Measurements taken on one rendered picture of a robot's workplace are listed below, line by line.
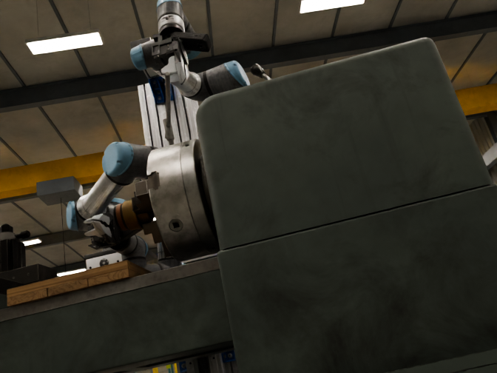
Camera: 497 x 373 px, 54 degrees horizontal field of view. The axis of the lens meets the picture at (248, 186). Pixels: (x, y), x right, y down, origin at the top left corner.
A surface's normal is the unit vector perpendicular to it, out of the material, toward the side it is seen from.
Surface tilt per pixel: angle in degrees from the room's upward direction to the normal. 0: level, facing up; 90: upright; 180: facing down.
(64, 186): 90
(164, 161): 68
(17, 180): 90
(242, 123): 90
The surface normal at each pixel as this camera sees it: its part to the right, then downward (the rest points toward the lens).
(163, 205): -0.09, 0.01
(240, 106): -0.17, -0.33
